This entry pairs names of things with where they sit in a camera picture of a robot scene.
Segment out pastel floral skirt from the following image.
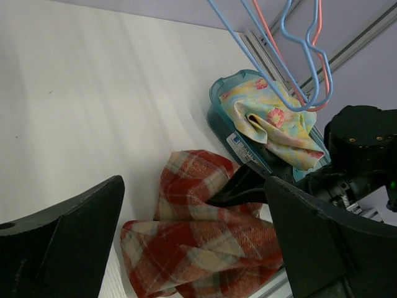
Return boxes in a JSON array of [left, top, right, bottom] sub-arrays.
[[219, 77, 324, 171]]

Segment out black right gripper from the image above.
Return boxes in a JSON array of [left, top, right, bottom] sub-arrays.
[[207, 163, 369, 212]]

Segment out red plaid skirt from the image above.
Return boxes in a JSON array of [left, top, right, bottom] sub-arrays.
[[120, 150, 283, 297]]

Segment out dark grey dotted skirt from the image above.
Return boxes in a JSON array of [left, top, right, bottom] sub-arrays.
[[259, 145, 295, 184]]

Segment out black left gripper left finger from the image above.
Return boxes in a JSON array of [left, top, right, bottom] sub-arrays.
[[1, 175, 125, 297]]

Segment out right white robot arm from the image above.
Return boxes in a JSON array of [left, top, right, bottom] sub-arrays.
[[207, 106, 396, 212]]

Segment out light blue wire hanger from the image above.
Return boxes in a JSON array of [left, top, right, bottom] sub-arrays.
[[280, 0, 334, 107], [208, 1, 329, 112]]

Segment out pink wire hanger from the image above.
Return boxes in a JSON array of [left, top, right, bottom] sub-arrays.
[[257, 1, 333, 112]]

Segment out teal plastic basin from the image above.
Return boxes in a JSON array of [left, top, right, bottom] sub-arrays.
[[207, 70, 331, 181]]

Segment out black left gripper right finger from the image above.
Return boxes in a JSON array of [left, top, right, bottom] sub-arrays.
[[264, 177, 396, 297]]

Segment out right aluminium frame post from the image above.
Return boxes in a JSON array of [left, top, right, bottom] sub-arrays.
[[241, 1, 396, 92]]

